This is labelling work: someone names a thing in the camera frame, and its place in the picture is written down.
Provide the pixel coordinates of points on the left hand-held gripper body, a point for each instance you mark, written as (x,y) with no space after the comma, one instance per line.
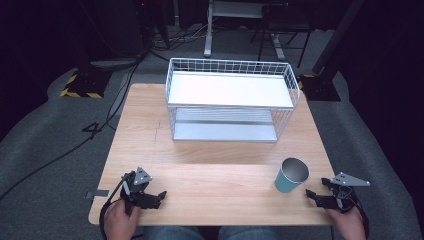
(139,193)

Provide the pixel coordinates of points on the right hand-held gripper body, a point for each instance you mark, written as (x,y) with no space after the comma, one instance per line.
(343,193)

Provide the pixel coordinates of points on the teal metal cup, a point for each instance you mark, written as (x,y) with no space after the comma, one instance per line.
(290,176)

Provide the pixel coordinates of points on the person's right hand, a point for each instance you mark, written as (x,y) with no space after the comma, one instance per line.
(347,224)

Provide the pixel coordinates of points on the person's left hand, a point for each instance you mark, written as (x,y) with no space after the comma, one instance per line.
(119,221)

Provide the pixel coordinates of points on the grey tape strip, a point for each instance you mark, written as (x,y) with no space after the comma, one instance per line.
(98,193)

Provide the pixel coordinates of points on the black tape floor mark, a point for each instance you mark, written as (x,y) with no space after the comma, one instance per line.
(92,130)

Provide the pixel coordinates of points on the black yellow-striped stand base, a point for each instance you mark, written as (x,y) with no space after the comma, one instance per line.
(320,88)
(85,83)

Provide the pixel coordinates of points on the black slanted stand pole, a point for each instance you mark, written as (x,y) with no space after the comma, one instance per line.
(336,36)

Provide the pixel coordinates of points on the black metal chair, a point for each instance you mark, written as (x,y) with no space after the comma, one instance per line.
(286,20)

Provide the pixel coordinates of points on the white desk frame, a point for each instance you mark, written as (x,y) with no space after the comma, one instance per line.
(220,10)

